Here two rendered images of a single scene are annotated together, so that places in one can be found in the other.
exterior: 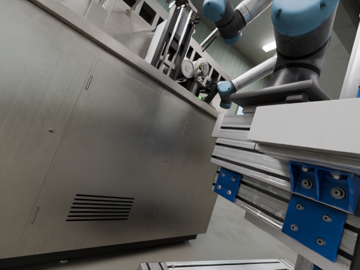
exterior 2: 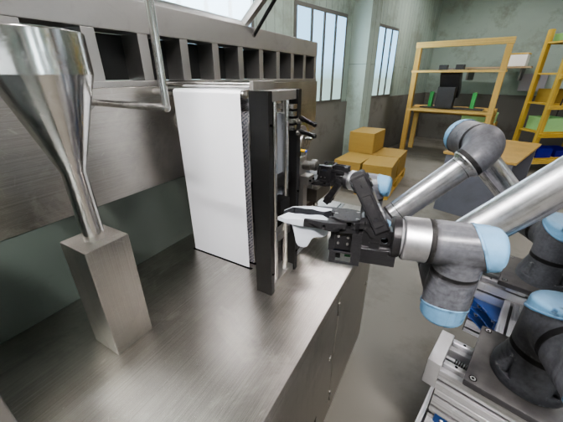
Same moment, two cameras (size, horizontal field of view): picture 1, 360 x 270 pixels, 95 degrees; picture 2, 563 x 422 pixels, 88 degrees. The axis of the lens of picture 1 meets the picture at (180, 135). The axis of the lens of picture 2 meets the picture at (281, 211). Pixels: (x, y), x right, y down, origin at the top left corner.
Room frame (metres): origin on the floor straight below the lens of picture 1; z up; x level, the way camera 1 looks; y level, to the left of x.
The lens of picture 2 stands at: (0.23, 0.45, 1.47)
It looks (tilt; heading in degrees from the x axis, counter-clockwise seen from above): 25 degrees down; 339
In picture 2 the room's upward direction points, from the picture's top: straight up
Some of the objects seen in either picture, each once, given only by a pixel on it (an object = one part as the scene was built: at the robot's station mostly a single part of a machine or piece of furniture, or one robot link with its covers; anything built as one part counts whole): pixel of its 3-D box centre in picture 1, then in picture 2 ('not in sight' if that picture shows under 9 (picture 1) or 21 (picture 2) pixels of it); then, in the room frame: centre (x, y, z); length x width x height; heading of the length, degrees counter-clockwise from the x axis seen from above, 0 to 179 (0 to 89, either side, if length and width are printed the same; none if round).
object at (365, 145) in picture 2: not in sight; (373, 159); (3.67, -2.28, 0.36); 1.31 x 0.99 x 0.73; 117
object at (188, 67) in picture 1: (178, 70); not in sight; (1.24, 0.18, 1.17); 0.26 x 0.12 x 0.12; 40
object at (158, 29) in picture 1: (152, 55); (208, 180); (1.13, 0.37, 1.17); 0.34 x 0.05 x 0.54; 40
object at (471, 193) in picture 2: not in sight; (486, 175); (2.55, -3.13, 0.35); 1.31 x 0.68 x 0.70; 112
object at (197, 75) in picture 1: (194, 89); (303, 195); (1.17, 0.01, 1.05); 0.06 x 0.05 x 0.31; 40
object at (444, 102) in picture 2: not in sight; (455, 101); (4.76, -4.95, 1.02); 1.51 x 1.35 x 2.03; 27
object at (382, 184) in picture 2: not in sight; (374, 185); (1.05, -0.22, 1.11); 0.11 x 0.08 x 0.09; 40
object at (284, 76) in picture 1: (290, 90); (534, 361); (0.46, -0.26, 0.87); 0.15 x 0.15 x 0.10
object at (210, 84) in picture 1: (213, 86); (333, 175); (1.17, -0.12, 1.12); 0.12 x 0.08 x 0.09; 40
